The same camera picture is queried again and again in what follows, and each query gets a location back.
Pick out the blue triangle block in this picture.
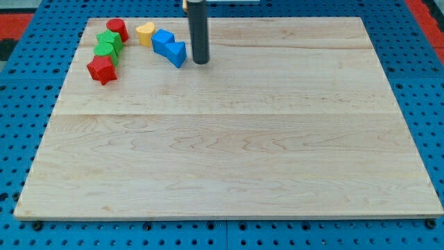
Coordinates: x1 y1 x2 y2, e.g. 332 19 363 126
165 42 187 68

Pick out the red star block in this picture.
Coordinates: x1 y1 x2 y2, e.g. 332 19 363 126
87 56 117 85

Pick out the green star block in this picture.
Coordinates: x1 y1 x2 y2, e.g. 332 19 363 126
96 29 123 55

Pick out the light wooden board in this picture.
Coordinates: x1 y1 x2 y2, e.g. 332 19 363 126
14 17 443 222

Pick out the blue cube block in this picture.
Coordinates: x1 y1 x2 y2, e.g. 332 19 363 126
151 29 175 57

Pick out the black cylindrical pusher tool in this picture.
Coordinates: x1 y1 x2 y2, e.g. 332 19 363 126
186 0 210 65

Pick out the yellow heart block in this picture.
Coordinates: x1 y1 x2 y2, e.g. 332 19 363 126
136 22 156 47

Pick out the green cylinder block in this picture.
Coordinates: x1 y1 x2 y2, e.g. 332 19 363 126
94 42 119 66

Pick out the red cylinder block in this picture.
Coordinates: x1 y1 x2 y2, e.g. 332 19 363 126
106 18 129 42

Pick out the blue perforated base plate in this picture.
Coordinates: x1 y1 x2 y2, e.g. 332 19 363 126
1 1 443 249

